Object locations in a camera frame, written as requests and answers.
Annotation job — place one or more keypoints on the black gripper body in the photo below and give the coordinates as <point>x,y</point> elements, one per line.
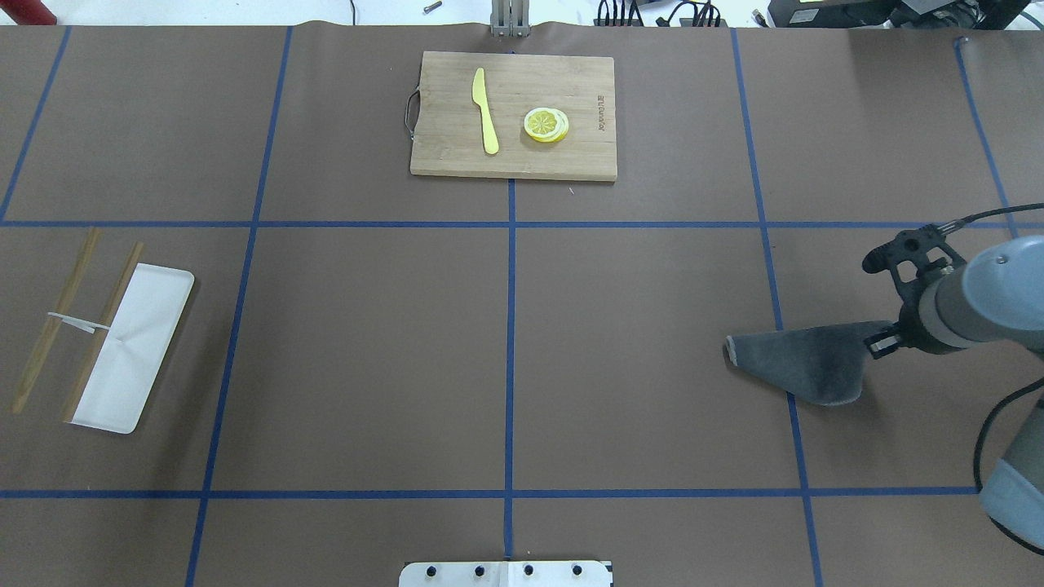
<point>911,328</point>

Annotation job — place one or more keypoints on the grey wiping cloth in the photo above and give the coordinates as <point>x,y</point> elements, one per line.
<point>822,365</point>

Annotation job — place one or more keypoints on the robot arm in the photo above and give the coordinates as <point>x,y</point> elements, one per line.
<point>955,304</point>

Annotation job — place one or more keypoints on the yellow lemon slice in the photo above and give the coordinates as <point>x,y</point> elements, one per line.
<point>546,125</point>

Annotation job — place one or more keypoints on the bamboo cutting board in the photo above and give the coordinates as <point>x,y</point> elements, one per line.
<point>447,133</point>

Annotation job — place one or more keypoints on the yellow plastic knife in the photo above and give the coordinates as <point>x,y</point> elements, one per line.
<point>490,142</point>

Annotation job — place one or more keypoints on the white rectangular tray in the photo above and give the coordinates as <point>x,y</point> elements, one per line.
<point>131,359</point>

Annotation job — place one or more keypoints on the wooden towel rack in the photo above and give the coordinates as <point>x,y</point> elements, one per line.
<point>98,331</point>

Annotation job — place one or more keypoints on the red cylinder bottle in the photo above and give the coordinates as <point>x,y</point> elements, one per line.
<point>28,12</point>

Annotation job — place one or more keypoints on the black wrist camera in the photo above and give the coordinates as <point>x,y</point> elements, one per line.
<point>915,259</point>

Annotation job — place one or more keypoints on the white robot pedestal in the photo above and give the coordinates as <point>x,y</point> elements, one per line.
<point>508,573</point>

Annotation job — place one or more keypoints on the aluminium frame post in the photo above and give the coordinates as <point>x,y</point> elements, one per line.
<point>510,19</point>

